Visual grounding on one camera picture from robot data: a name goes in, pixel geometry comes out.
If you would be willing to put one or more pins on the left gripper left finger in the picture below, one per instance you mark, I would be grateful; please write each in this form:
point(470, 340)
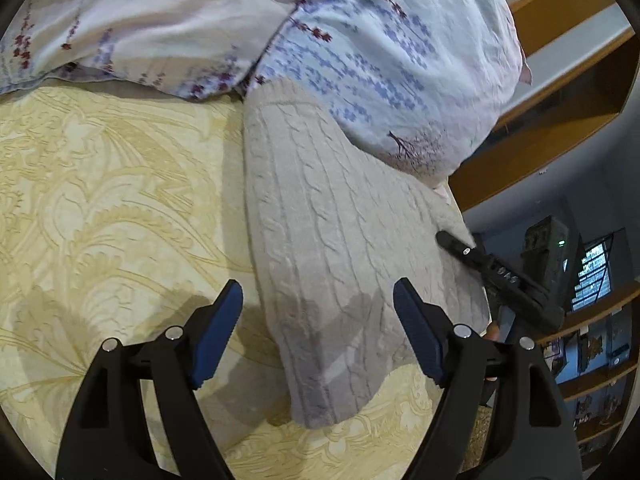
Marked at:
point(106, 435)

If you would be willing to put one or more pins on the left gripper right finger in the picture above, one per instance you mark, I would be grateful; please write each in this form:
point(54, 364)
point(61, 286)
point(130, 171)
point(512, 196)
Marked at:
point(501, 414)

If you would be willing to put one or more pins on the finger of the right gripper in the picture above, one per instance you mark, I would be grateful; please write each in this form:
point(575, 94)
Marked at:
point(465, 253)

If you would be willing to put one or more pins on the grey cable-knit sweater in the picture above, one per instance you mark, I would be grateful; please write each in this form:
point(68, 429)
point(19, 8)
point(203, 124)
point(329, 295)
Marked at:
point(333, 229)

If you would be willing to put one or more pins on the person's right hand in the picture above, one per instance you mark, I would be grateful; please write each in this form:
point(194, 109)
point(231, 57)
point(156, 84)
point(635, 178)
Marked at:
point(493, 332)

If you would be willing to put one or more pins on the barred window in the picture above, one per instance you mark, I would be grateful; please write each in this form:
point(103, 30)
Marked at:
point(605, 265)

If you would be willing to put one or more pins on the floral tree print pillow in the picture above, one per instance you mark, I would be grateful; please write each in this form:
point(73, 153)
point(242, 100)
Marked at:
point(417, 83)

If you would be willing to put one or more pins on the yellow floral bedspread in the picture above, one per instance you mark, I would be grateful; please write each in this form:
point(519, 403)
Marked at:
point(123, 210)

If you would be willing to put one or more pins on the pink lavender print pillow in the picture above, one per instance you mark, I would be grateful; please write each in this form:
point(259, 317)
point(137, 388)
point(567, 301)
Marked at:
point(192, 49)

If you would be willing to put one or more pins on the wooden wall shelf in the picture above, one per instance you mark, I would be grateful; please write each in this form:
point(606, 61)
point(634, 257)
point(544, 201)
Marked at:
point(594, 358)

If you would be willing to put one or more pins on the wooden headboard frame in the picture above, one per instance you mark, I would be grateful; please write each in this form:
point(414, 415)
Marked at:
point(584, 55)

